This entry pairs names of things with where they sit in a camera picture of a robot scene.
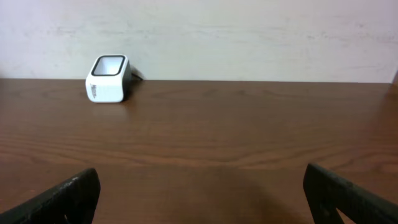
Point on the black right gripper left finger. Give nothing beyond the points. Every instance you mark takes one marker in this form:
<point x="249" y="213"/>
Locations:
<point x="72" y="201"/>

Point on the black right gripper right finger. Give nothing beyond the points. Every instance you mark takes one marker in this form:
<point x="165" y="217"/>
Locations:
<point x="328" y="194"/>

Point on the white barcode scanner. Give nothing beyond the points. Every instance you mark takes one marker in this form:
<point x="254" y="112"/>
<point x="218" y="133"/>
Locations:
<point x="109" y="79"/>

